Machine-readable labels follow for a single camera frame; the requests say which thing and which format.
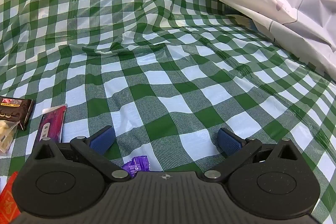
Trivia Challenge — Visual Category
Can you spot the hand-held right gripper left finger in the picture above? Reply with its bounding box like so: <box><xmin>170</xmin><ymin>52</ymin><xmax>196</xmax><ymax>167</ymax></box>
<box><xmin>25</xmin><ymin>126</ymin><xmax>132</xmax><ymax>182</ymax></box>

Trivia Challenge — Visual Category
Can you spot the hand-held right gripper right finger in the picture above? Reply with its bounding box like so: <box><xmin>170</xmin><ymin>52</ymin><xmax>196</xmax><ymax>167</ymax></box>
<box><xmin>201</xmin><ymin>127</ymin><xmax>302</xmax><ymax>182</ymax></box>

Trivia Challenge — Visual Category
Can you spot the purple snack packet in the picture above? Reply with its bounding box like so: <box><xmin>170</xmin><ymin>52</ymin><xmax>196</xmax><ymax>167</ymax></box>
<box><xmin>121</xmin><ymin>155</ymin><xmax>150</xmax><ymax>178</ymax></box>

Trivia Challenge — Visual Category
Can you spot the dark brown chocolate packet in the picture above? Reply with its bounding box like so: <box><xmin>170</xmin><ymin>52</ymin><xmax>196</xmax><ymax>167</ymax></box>
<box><xmin>0</xmin><ymin>96</ymin><xmax>34</xmax><ymax>131</ymax></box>

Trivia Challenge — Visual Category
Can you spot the red square packet gold print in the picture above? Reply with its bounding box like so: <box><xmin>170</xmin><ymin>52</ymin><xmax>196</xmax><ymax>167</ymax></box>
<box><xmin>0</xmin><ymin>171</ymin><xmax>21</xmax><ymax>222</ymax></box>

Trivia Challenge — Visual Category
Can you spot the magenta snack packet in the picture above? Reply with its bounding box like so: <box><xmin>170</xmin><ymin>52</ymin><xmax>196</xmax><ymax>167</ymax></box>
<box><xmin>34</xmin><ymin>104</ymin><xmax>68</xmax><ymax>144</ymax></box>

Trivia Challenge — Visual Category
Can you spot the beige snack packet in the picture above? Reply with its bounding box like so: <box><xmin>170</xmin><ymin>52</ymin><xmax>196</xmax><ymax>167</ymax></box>
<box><xmin>0</xmin><ymin>120</ymin><xmax>20</xmax><ymax>157</ymax></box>

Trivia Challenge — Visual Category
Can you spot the green checkered cloth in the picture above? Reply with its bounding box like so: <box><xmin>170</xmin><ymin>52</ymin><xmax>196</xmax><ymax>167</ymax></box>
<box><xmin>0</xmin><ymin>0</ymin><xmax>336</xmax><ymax>224</ymax></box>

